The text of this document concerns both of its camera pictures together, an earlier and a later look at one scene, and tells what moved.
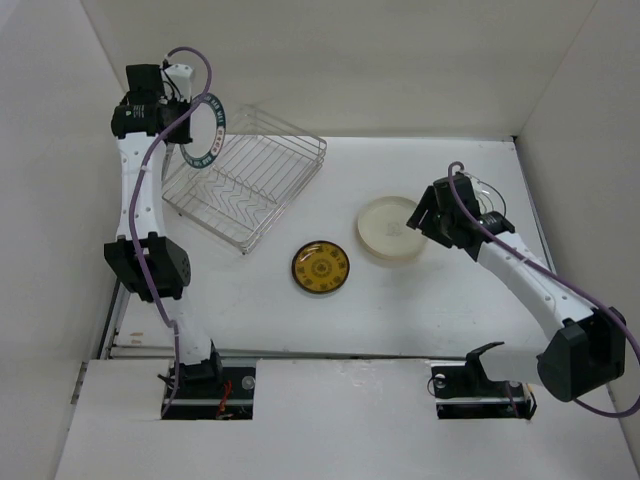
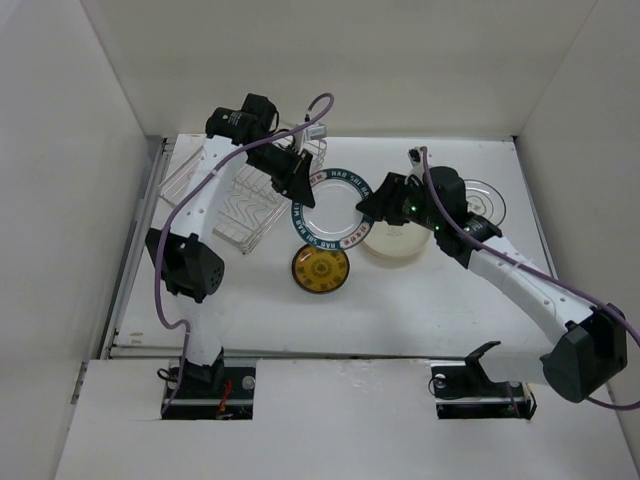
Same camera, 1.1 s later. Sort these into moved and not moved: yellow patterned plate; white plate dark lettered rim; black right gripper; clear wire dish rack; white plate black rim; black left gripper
Moved: black left gripper; black right gripper; white plate dark lettered rim
Not moved: yellow patterned plate; white plate black rim; clear wire dish rack
